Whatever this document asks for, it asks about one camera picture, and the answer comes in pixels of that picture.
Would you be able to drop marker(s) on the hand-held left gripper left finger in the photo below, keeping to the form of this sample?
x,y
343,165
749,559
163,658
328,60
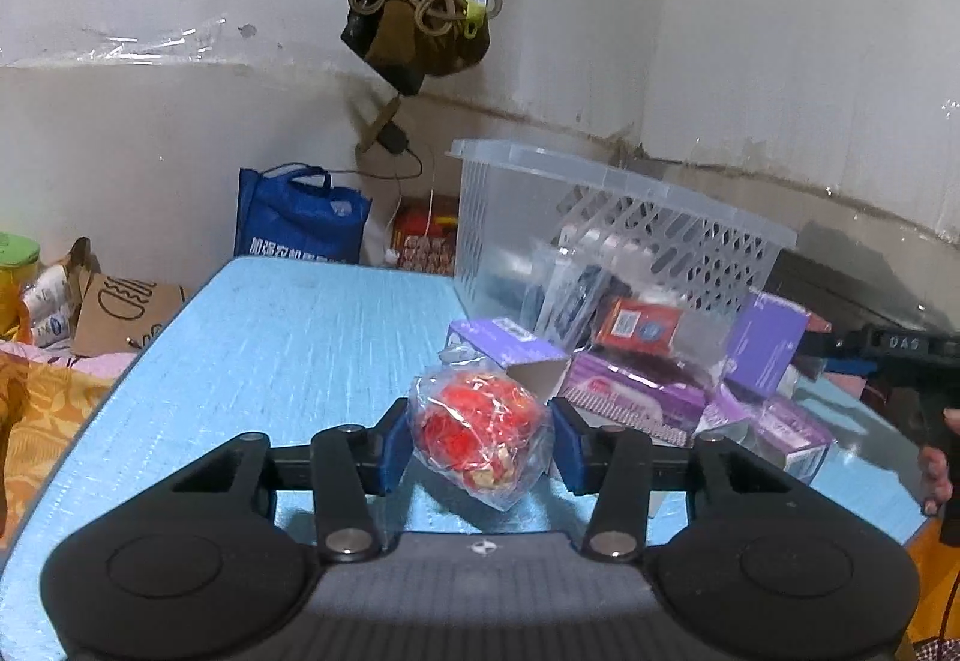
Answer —
x,y
391,451

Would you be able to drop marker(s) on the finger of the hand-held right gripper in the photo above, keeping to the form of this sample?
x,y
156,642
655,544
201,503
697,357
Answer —
x,y
825,342

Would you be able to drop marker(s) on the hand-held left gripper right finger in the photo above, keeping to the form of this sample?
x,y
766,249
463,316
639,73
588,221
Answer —
x,y
570,455

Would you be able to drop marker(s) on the red toy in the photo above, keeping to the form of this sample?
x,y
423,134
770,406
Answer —
x,y
474,432

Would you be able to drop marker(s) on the clear plastic basket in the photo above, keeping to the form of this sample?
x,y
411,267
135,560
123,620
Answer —
x,y
600,233

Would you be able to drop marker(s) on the person's right hand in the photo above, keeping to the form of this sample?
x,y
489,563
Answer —
x,y
936,473

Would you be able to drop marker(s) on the tall purple box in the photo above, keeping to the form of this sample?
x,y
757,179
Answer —
x,y
765,338

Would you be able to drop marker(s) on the flat purple picture box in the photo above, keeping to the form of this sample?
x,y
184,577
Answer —
x,y
637,394

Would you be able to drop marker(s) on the small purple box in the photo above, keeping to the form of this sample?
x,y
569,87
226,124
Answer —
x,y
795,440

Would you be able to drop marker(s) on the open purple box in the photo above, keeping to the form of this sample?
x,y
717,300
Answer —
x,y
506,349

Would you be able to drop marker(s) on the orange packet in clear bag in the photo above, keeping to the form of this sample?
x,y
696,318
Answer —
x,y
641,327

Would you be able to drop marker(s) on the clear packet with blue print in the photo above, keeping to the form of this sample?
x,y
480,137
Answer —
x,y
570,297

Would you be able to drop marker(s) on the red gift box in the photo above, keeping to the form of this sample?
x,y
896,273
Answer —
x,y
427,241

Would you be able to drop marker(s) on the blue shopping bag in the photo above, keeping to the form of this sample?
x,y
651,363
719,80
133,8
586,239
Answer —
x,y
300,222

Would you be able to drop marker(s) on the brown cardboard bag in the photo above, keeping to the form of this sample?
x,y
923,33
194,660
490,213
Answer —
x,y
124,316

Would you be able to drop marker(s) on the black charger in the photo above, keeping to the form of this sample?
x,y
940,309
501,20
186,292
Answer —
x,y
391,137

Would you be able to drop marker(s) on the orange patterned blanket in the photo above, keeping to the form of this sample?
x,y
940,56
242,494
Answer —
x,y
52,421

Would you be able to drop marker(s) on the white and blue packets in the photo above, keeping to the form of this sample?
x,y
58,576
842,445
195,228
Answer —
x,y
52,308

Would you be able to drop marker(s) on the green-lidded jar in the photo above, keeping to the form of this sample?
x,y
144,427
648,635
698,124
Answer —
x,y
16,271

